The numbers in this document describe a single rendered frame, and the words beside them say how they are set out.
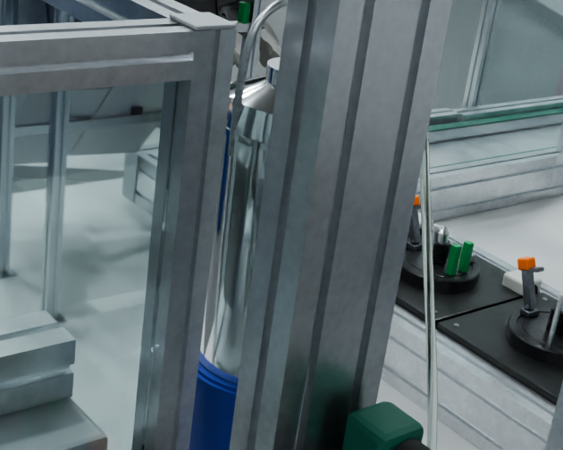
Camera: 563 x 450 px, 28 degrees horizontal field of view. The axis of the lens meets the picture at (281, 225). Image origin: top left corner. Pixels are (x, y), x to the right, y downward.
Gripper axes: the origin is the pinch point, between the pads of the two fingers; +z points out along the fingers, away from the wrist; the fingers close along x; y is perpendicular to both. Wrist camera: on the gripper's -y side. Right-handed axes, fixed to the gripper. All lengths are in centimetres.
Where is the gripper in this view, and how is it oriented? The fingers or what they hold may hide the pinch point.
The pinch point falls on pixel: (264, 65)
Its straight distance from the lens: 208.2
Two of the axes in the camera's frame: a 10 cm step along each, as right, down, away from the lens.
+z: 4.2, 8.4, -3.5
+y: -4.5, 5.2, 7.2
